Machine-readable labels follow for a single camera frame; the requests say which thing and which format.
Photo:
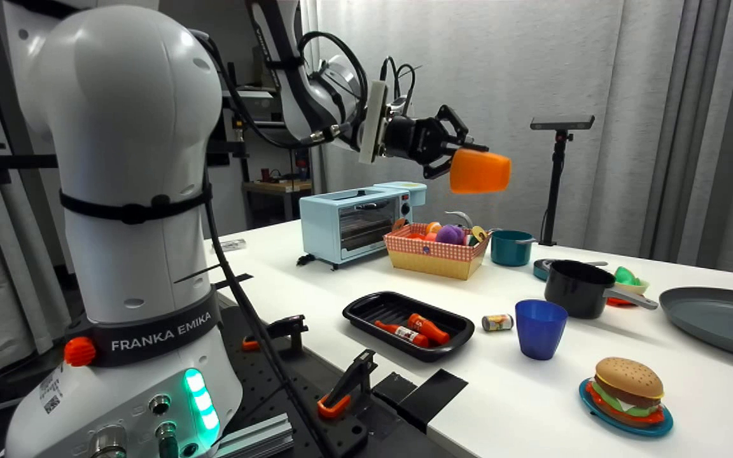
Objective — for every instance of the aluminium extrusion rail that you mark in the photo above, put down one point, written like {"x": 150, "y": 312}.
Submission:
{"x": 256, "y": 436}

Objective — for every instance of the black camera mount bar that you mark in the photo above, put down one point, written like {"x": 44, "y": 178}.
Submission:
{"x": 2, "y": 162}

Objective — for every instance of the red checkered cardboard basket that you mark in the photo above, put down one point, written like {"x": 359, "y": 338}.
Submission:
{"x": 434, "y": 258}

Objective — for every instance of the black tripod stand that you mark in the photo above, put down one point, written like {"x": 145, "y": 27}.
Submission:
{"x": 560, "y": 168}

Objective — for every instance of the teal toy pot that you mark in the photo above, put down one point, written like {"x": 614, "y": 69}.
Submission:
{"x": 511, "y": 247}

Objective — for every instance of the large grey tray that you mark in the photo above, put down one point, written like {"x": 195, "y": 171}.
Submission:
{"x": 718, "y": 321}

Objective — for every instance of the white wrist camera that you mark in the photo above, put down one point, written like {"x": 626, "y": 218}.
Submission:
{"x": 376, "y": 118}

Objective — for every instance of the toy burger stack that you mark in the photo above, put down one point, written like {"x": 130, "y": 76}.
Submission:
{"x": 604, "y": 415}

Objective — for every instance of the black tape strip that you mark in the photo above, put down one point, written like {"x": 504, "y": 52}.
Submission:
{"x": 236, "y": 281}

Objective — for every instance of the yellow plush vegetable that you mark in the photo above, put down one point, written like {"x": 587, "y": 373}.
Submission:
{"x": 476, "y": 234}

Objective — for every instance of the orange plastic cup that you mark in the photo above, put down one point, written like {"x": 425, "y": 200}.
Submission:
{"x": 481, "y": 171}

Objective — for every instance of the blue plastic cup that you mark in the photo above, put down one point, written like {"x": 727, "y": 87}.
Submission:
{"x": 541, "y": 327}

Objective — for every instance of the background storage shelf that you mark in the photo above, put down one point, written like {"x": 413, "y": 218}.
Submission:
{"x": 266, "y": 127}

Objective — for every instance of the purple plush vegetable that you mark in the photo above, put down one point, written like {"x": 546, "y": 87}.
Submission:
{"x": 451, "y": 234}

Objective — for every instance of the black ribbed plastic tray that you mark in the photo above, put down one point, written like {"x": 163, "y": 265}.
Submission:
{"x": 368, "y": 312}

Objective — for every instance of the light blue toy oven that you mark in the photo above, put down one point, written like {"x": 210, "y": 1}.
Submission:
{"x": 332, "y": 224}

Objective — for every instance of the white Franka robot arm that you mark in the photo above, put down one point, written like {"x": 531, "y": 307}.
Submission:
{"x": 128, "y": 168}

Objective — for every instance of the green toy food piece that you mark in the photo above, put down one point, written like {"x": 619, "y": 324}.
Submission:
{"x": 629, "y": 275}

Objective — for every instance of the plain toy ketchup bottle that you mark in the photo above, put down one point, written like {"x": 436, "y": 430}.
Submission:
{"x": 429, "y": 330}

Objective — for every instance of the red plush vegetable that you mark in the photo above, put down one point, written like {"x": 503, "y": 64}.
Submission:
{"x": 420, "y": 232}

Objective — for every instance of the black perforated breadboard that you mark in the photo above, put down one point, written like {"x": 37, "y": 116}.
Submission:
{"x": 298, "y": 382}

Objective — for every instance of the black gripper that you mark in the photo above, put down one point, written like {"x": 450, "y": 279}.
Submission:
{"x": 408, "y": 137}

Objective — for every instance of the small toy food can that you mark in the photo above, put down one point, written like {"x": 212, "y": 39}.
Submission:
{"x": 497, "y": 321}

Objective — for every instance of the red toy food slice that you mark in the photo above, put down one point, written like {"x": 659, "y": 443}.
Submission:
{"x": 623, "y": 300}

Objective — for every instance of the toy hamburger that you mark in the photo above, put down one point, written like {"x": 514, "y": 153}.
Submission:
{"x": 629, "y": 391}

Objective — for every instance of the red ketchup bottle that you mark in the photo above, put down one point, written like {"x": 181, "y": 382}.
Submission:
{"x": 400, "y": 335}

